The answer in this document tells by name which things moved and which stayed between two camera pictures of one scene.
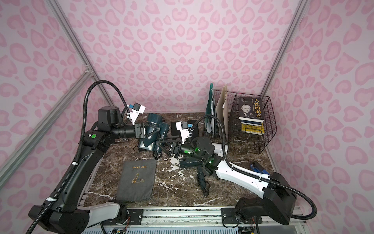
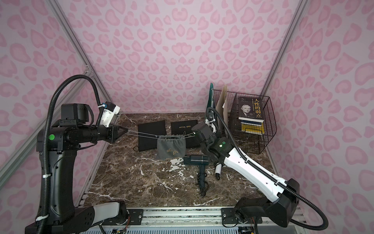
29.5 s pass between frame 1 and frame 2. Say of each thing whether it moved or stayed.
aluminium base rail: stayed
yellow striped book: stayed
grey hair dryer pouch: moved
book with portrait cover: stayed
